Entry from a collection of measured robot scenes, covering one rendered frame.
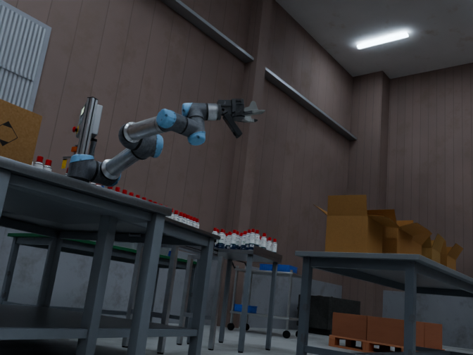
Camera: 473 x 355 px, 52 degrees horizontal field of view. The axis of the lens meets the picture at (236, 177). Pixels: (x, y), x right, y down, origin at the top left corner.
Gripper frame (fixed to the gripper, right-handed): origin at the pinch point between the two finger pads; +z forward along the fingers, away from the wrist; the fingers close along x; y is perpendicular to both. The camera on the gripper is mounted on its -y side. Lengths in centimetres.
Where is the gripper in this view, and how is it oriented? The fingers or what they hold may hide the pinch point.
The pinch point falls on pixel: (261, 117)
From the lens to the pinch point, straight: 216.1
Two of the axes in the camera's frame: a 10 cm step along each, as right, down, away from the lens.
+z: 9.8, -0.1, 1.8
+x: -1.8, 1.6, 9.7
